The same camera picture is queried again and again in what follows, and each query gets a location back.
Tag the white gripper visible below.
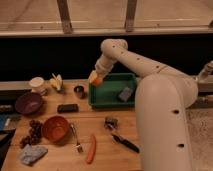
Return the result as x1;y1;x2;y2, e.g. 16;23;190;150
88;58;112;83

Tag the orange apple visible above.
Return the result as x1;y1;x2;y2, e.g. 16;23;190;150
92;77;103;87

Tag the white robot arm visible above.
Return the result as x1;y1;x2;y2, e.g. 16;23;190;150
89;39;198;171

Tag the red bowl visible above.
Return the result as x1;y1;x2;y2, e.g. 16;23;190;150
42;116;69;142

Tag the purple bowl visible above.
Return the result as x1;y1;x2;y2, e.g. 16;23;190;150
15;92;43;115

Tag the small metal cup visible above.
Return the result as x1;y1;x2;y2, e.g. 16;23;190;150
74;85;85;99

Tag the green plastic tray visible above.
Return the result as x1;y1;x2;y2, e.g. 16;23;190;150
88;73;137;109

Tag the peeled banana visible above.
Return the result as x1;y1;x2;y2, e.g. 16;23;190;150
50;74;63;92

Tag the blue sponge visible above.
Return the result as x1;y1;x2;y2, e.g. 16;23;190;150
118;87;133;102

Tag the black rectangular block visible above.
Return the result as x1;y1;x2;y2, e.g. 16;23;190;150
57;104;79;113

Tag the small dark metal object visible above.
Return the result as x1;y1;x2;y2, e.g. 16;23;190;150
104;116;118;130

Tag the white cup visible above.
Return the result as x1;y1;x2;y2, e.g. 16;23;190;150
29;77;47;95

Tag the metal fork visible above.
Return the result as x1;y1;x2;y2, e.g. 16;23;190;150
70;123;83;153

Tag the purple grapes bunch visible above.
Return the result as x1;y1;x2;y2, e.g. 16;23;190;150
20;120;43;149

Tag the orange carrot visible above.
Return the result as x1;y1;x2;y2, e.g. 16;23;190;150
86;135;96;164

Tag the grey cloth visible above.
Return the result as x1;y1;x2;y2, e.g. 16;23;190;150
19;144;48;165

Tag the black handled knife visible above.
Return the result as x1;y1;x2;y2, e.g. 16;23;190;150
112;134;140;153

